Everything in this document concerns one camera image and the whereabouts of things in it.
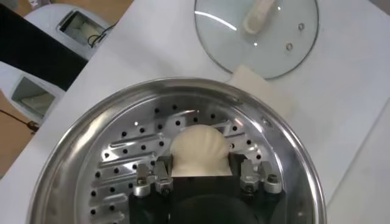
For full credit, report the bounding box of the cream pleated steamed baozi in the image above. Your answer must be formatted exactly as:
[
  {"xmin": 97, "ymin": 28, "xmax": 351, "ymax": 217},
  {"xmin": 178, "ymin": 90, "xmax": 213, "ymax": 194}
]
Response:
[{"xmin": 169, "ymin": 124, "xmax": 234, "ymax": 178}]

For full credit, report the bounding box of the glass lid with cream handle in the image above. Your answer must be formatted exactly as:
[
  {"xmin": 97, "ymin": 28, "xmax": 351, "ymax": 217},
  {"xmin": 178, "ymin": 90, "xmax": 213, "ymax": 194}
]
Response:
[{"xmin": 194, "ymin": 0, "xmax": 320, "ymax": 80}]

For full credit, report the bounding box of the black robot torso panel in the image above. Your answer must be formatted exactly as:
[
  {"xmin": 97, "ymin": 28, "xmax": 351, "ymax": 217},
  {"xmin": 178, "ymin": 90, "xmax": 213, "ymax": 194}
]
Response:
[{"xmin": 0, "ymin": 2, "xmax": 89, "ymax": 92}]

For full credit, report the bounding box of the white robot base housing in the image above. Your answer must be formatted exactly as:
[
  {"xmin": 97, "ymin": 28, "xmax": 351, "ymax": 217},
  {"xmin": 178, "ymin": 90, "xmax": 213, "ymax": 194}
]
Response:
[
  {"xmin": 0, "ymin": 60, "xmax": 65, "ymax": 123},
  {"xmin": 24, "ymin": 2, "xmax": 112, "ymax": 60}
]

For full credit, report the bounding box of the stainless steel steamer pot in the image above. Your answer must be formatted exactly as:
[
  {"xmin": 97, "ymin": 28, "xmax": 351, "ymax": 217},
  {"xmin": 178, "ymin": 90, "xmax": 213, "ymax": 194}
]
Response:
[{"xmin": 27, "ymin": 65, "xmax": 327, "ymax": 224}]

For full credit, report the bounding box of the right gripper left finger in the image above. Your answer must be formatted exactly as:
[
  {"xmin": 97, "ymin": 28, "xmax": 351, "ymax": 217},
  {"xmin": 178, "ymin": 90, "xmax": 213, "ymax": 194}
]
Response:
[{"xmin": 132, "ymin": 155, "xmax": 174, "ymax": 198}]

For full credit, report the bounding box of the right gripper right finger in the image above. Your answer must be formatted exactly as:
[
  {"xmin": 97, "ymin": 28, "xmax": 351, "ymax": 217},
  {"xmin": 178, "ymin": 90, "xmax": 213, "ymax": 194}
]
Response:
[{"xmin": 228, "ymin": 152, "xmax": 283, "ymax": 195}]

